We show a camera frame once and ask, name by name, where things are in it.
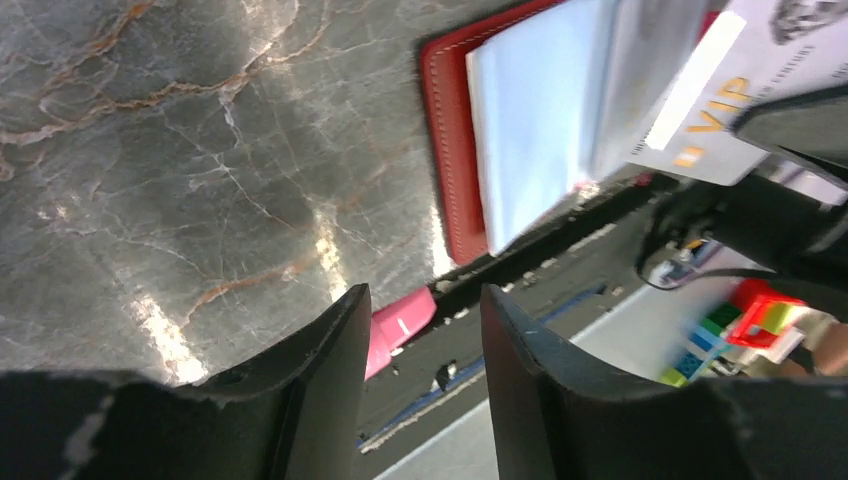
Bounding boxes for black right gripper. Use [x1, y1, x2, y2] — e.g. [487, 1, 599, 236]
[635, 84, 847, 318]

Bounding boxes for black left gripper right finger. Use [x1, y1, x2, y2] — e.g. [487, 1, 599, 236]
[483, 310, 847, 479]

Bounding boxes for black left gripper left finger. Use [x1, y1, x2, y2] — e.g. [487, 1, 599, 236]
[1, 284, 371, 479]

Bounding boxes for red leather card holder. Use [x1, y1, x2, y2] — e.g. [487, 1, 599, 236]
[419, 1, 710, 265]

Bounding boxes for pink cylindrical wand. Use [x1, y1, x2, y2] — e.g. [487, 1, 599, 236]
[365, 286, 436, 380]

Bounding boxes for colourful toy blocks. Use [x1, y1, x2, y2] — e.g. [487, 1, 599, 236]
[659, 279, 809, 387]

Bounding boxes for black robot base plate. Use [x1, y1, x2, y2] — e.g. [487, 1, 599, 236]
[353, 189, 654, 479]

